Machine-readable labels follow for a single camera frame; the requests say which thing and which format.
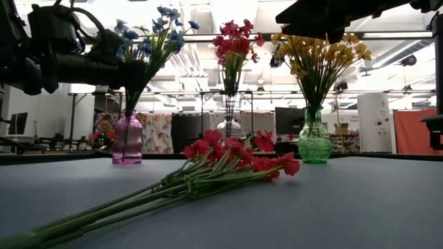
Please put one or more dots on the red artificial flower bunch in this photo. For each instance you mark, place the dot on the red artificial flower bunch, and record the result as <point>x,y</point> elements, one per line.
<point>225,45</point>
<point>287,166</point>
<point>247,26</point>

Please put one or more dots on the black ceiling spotlight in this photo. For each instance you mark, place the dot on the black ceiling spotlight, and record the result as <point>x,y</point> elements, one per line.
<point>409,60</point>
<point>342,86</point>
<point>275,62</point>

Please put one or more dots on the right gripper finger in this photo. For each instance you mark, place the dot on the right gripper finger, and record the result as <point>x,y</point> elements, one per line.
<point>304,17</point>

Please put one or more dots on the person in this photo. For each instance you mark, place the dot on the person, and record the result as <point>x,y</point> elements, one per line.
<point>104,133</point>

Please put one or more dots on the purple glass vase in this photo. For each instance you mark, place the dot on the purple glass vase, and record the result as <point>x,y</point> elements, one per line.
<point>127,141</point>

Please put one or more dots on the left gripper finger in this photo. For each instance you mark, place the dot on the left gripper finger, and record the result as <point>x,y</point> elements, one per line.
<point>131,76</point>

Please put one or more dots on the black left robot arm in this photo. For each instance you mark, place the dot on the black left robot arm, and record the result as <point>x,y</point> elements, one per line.
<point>17,69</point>

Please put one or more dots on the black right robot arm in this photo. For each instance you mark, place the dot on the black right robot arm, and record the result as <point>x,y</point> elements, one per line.
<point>429,4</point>

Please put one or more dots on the clear glass vase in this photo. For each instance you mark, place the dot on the clear glass vase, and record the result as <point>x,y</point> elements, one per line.
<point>232,128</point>

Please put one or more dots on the black computer monitor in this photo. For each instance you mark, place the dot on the black computer monitor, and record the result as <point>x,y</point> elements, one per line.
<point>287,121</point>
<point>19,122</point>

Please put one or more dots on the floral curtain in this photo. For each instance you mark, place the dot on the floral curtain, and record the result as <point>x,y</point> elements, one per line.
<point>157,133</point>

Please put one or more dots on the ceiling light strip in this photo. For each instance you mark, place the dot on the ceiling light strip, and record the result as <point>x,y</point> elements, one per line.
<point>204,37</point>
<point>398,34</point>

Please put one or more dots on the blue artificial flower bunch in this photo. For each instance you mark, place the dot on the blue artificial flower bunch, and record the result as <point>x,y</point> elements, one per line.
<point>121,26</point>
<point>166,10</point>
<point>174,36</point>

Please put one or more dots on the green glass vase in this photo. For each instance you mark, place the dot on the green glass vase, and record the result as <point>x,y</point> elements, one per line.
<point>314,141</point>

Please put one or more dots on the silver air duct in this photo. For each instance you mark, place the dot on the silver air duct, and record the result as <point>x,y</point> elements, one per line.
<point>394,53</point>

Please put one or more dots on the orange partition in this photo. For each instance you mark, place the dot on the orange partition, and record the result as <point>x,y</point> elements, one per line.
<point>412,133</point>

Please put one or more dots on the black panel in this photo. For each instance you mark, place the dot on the black panel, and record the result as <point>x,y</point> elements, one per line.
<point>188,121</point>

